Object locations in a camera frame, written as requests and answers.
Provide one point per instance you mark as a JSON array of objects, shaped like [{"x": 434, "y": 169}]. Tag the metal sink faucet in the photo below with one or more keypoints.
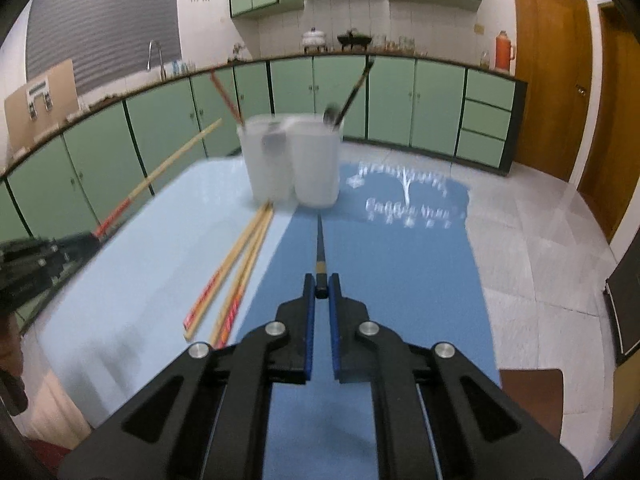
[{"x": 161, "y": 60}]

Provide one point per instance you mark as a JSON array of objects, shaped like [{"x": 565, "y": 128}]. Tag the white container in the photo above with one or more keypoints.
[{"x": 381, "y": 44}]

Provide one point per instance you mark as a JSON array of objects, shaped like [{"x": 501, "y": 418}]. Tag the black wok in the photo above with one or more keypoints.
[{"x": 354, "y": 38}]

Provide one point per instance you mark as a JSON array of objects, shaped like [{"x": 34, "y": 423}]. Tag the white two-compartment utensil holder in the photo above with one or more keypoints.
[{"x": 312, "y": 170}]

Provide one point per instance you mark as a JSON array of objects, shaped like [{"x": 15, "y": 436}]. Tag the black chopstick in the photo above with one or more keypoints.
[
  {"x": 320, "y": 250},
  {"x": 356, "y": 90}
]

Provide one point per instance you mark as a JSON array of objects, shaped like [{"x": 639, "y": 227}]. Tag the wall socket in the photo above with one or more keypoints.
[{"x": 479, "y": 29}]

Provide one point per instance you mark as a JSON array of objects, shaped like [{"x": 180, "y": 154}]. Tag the metal spoon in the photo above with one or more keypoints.
[{"x": 272, "y": 137}]

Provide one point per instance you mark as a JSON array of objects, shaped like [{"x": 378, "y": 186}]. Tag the black appliance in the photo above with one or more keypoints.
[{"x": 625, "y": 310}]

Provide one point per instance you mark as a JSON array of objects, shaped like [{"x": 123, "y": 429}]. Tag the green lower kitchen cabinets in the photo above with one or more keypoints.
[{"x": 435, "y": 100}]

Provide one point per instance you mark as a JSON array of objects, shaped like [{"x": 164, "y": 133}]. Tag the glass jar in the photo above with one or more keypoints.
[{"x": 485, "y": 60}]

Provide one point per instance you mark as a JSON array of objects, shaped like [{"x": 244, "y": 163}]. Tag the grey window blind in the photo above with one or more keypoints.
[{"x": 100, "y": 25}]

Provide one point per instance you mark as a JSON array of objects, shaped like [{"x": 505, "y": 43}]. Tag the black spoon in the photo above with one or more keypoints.
[{"x": 330, "y": 114}]

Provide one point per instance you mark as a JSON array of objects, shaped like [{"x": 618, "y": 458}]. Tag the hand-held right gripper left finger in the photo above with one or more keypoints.
[{"x": 310, "y": 330}]

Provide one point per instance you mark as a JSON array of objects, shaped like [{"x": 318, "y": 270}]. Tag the plain wooden door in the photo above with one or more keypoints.
[{"x": 612, "y": 135}]

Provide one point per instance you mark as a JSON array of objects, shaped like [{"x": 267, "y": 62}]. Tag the person's left hand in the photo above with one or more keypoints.
[{"x": 10, "y": 345}]

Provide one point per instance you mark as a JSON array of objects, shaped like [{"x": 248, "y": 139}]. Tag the dark blue printed placemat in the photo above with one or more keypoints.
[{"x": 410, "y": 285}]

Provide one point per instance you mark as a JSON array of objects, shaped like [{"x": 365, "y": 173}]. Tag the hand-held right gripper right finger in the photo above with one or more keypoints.
[{"x": 335, "y": 330}]

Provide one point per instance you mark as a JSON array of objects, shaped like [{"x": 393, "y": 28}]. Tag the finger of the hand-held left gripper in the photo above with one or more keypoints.
[
  {"x": 72, "y": 265},
  {"x": 75, "y": 244}
]

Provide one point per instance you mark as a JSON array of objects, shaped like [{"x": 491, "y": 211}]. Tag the white lidded pot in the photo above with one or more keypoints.
[{"x": 315, "y": 38}]

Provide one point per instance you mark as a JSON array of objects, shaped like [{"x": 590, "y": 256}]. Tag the gas stove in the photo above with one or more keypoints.
[{"x": 312, "y": 50}]

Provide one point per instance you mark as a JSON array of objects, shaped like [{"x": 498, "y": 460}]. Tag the brown stool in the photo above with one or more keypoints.
[{"x": 532, "y": 400}]

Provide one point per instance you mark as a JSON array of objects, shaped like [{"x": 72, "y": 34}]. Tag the plain cardboard box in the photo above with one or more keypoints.
[{"x": 627, "y": 400}]

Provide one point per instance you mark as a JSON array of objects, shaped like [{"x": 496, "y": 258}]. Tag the orange thermos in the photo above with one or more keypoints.
[{"x": 504, "y": 52}]

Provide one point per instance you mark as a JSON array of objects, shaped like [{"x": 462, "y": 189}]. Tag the blue bottle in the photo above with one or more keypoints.
[{"x": 177, "y": 68}]

